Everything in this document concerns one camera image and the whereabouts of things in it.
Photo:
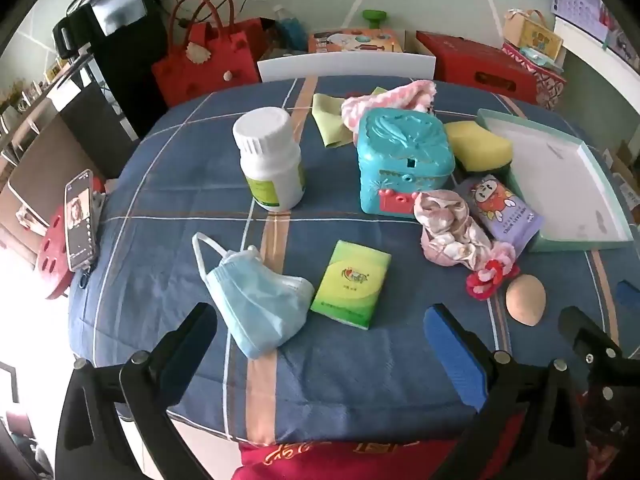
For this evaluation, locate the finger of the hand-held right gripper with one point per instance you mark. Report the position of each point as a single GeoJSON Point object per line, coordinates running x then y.
{"type": "Point", "coordinates": [629, 292]}
{"type": "Point", "coordinates": [592, 337]}

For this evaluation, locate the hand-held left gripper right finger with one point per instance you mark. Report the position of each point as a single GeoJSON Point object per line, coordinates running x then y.
{"type": "Point", "coordinates": [450, 355]}

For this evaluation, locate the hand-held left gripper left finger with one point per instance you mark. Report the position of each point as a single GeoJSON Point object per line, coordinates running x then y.
{"type": "Point", "coordinates": [192, 330]}

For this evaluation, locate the blue face mask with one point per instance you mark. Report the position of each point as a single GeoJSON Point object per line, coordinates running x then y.
{"type": "Point", "coordinates": [260, 305]}

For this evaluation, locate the beige makeup sponge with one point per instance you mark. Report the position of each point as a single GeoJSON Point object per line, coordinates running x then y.
{"type": "Point", "coordinates": [525, 300]}

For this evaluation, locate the green tissue packet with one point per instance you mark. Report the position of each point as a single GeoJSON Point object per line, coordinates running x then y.
{"type": "Point", "coordinates": [350, 285]}

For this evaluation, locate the pink floral scrunchie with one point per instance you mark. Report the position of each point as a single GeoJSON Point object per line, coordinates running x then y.
{"type": "Point", "coordinates": [450, 230]}

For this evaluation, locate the white shallow tray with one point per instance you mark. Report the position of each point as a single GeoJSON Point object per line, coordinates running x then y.
{"type": "Point", "coordinates": [560, 185]}

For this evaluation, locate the purple wet wipes packet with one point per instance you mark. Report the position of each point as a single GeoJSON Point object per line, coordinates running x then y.
{"type": "Point", "coordinates": [500, 205]}

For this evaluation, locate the yellow sponge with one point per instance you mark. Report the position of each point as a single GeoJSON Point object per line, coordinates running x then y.
{"type": "Point", "coordinates": [480, 145]}

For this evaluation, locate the black white spotted scrunchie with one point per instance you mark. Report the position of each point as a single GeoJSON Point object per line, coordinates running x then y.
{"type": "Point", "coordinates": [430, 109]}

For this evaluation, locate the yellow-green cloth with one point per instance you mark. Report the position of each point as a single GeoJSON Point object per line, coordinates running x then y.
{"type": "Point", "coordinates": [327, 120]}

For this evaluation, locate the pink white striped towel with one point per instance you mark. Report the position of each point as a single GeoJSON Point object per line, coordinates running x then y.
{"type": "Point", "coordinates": [390, 97]}

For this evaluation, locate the cardboard box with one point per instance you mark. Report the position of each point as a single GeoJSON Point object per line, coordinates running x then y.
{"type": "Point", "coordinates": [625, 165]}

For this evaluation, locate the smartphone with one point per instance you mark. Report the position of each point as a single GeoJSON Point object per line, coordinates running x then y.
{"type": "Point", "coordinates": [80, 220]}

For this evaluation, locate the red plastic stool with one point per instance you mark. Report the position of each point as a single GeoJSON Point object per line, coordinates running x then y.
{"type": "Point", "coordinates": [50, 260]}

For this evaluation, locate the person's red garment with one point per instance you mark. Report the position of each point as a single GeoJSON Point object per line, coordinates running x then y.
{"type": "Point", "coordinates": [325, 460]}

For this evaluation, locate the blue plaid tablecloth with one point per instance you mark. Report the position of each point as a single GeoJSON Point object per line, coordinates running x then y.
{"type": "Point", "coordinates": [175, 160]}

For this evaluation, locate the white pill bottle green label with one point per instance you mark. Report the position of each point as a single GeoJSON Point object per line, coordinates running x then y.
{"type": "Point", "coordinates": [270, 160]}

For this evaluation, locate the red white patterned box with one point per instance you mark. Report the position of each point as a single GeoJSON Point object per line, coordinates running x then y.
{"type": "Point", "coordinates": [547, 85]}

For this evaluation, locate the brown side table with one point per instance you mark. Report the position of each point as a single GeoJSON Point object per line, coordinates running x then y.
{"type": "Point", "coordinates": [50, 150]}

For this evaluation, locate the white shelf ledge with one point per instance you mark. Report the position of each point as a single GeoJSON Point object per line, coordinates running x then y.
{"type": "Point", "coordinates": [590, 45]}

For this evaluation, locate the light blue packet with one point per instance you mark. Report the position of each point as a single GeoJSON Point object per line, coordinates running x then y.
{"type": "Point", "coordinates": [537, 55]}

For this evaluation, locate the red felt handbag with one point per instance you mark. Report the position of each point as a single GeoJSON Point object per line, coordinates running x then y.
{"type": "Point", "coordinates": [200, 70]}

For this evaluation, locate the black cabinet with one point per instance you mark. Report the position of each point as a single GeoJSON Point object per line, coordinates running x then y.
{"type": "Point", "coordinates": [130, 70]}

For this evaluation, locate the wooden carry case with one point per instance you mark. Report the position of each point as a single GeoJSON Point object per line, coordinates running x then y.
{"type": "Point", "coordinates": [540, 40]}

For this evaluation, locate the red gift box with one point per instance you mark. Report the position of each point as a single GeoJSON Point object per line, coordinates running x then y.
{"type": "Point", "coordinates": [470, 60]}

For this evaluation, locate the red paper bag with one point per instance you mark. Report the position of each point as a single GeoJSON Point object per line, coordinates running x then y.
{"type": "Point", "coordinates": [250, 35]}

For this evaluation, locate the white storage box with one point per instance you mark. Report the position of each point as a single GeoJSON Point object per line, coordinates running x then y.
{"type": "Point", "coordinates": [345, 67]}

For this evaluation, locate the plastic bottle blue label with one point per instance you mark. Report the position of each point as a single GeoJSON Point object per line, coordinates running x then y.
{"type": "Point", "coordinates": [290, 30]}

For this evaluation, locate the orange toy board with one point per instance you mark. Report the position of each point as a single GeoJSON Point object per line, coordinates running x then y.
{"type": "Point", "coordinates": [350, 40]}

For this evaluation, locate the black countertop appliance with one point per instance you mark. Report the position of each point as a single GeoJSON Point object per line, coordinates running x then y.
{"type": "Point", "coordinates": [110, 5]}

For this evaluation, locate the green dumbbell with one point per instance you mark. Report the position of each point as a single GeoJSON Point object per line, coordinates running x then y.
{"type": "Point", "coordinates": [375, 17]}

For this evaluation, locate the purple wall calendar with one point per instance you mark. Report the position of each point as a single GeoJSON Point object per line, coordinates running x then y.
{"type": "Point", "coordinates": [580, 0]}

